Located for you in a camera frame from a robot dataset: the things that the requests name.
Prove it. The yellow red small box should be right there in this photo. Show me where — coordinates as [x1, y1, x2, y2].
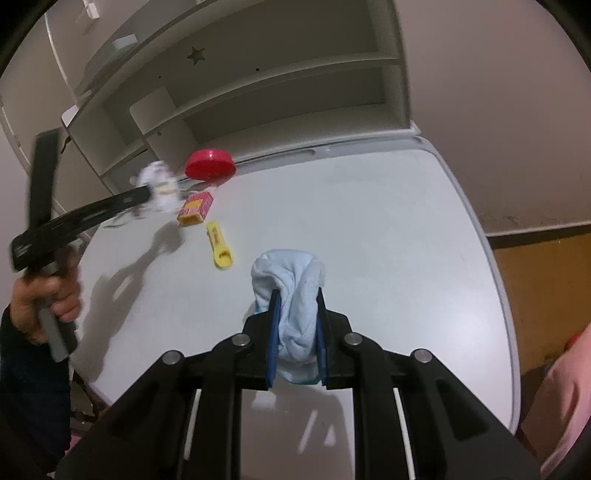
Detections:
[177, 191, 213, 226]

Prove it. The yellow plastic toy stick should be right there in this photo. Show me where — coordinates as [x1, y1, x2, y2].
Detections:
[206, 221, 233, 270]

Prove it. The light blue sock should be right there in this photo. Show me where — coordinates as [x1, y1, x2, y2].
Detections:
[250, 249, 325, 385]

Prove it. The person left hand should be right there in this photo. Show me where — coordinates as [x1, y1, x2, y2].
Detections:
[9, 248, 82, 344]

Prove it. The white door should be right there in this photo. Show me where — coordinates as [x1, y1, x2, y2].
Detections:
[1, 1, 110, 213]

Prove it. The white desk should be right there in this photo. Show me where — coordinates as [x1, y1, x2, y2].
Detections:
[73, 140, 520, 479]

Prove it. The red round lid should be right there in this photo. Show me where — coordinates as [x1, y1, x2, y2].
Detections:
[184, 148, 236, 181]

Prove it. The white desk hutch shelf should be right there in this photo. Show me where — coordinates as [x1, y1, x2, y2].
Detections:
[62, 1, 416, 193]

